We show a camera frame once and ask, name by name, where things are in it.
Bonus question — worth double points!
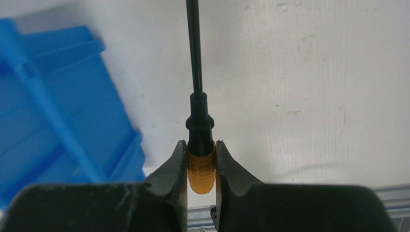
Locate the orange black screwdriver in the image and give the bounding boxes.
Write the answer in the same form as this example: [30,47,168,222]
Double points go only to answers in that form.
[186,0,216,195]

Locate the blue plastic bin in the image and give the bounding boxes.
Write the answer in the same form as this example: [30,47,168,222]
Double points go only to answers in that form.
[0,18,145,210]

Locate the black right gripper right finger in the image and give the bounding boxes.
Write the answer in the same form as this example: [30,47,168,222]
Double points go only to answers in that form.
[211,141,395,232]

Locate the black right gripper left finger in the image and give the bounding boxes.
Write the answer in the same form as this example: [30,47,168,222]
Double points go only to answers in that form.
[0,140,188,232]

